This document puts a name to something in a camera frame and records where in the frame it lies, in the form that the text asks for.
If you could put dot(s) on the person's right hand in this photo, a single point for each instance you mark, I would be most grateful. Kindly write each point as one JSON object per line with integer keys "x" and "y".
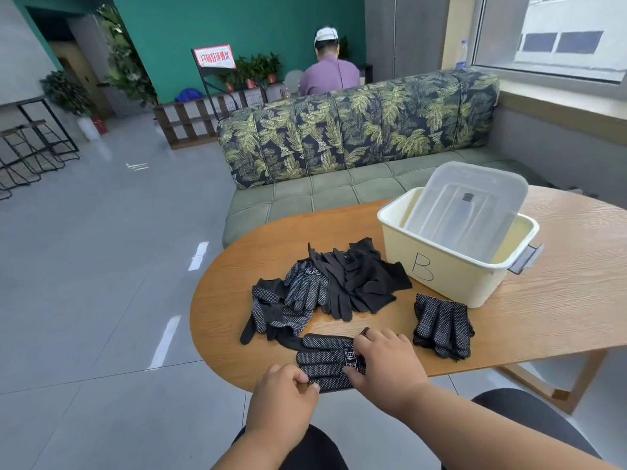
{"x": 392, "y": 369}

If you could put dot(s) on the person's left hand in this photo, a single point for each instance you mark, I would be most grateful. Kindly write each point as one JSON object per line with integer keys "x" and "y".
{"x": 279, "y": 406}

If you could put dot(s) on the person's right thumb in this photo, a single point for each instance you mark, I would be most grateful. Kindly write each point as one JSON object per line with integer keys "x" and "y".
{"x": 353, "y": 380}

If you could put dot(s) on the person's left thumb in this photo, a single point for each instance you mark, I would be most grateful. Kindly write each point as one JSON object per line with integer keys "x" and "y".
{"x": 307, "y": 387}

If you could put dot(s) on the black white-dotted work glove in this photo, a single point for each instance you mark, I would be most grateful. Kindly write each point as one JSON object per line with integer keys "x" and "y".
{"x": 269, "y": 310}
{"x": 326, "y": 359}
{"x": 306, "y": 286}

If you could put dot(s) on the person's left forearm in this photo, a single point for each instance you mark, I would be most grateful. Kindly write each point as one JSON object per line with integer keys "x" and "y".
{"x": 250, "y": 452}

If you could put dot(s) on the person's right forearm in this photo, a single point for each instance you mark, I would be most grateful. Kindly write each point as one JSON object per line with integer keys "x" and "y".
{"x": 490, "y": 430}

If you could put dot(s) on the person's left leg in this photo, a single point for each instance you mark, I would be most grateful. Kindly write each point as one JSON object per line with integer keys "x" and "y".
{"x": 313, "y": 450}

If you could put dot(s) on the person's leg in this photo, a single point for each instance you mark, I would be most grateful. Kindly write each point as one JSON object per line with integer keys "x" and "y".
{"x": 313, "y": 450}
{"x": 534, "y": 420}

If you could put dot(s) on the pile of plain black gloves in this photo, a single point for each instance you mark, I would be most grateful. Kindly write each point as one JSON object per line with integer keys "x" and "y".
{"x": 360, "y": 281}

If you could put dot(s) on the stack of dotted black gloves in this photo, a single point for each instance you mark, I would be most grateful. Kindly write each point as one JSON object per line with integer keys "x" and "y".
{"x": 443, "y": 325}

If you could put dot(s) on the cream plastic storage bin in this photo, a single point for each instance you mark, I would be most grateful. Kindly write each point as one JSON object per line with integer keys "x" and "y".
{"x": 441, "y": 274}

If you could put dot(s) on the person's right leg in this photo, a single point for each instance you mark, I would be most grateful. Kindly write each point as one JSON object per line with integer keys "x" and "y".
{"x": 534, "y": 420}

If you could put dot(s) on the clear plastic bin lid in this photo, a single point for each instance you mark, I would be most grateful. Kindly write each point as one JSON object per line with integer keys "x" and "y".
{"x": 465, "y": 210}

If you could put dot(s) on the leaf-print green sofa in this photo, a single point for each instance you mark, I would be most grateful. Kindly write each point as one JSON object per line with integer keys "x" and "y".
{"x": 357, "y": 141}

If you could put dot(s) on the wooden slat planter fence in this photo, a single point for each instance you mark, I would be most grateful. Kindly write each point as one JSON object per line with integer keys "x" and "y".
{"x": 196, "y": 119}

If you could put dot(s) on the blue bag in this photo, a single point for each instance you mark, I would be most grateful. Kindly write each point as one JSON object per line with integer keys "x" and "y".
{"x": 188, "y": 95}

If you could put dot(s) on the small potted green plants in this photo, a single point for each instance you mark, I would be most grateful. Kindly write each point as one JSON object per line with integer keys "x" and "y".
{"x": 254, "y": 68}

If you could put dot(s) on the red fire extinguisher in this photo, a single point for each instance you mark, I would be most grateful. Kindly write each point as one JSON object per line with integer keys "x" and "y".
{"x": 99, "y": 124}

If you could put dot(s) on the red and white sign stand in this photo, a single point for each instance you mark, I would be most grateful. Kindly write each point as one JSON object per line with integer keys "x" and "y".
{"x": 214, "y": 58}

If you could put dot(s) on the clear plastic bottle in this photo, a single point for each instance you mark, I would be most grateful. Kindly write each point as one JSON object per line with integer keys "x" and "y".
{"x": 462, "y": 53}

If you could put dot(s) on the black metal stool frames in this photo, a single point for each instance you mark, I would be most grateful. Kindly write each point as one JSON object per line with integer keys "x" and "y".
{"x": 32, "y": 144}

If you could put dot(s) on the green plant in white pot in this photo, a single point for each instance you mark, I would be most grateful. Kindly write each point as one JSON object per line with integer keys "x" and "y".
{"x": 68, "y": 97}

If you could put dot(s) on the tall green leafy plant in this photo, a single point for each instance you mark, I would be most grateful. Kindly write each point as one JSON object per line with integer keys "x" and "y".
{"x": 125, "y": 56}

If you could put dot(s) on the wooden table leg frame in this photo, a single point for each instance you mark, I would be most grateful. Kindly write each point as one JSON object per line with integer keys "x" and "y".
{"x": 556, "y": 381}

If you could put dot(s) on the window with grey frame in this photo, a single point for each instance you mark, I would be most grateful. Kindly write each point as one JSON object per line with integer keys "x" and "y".
{"x": 553, "y": 34}

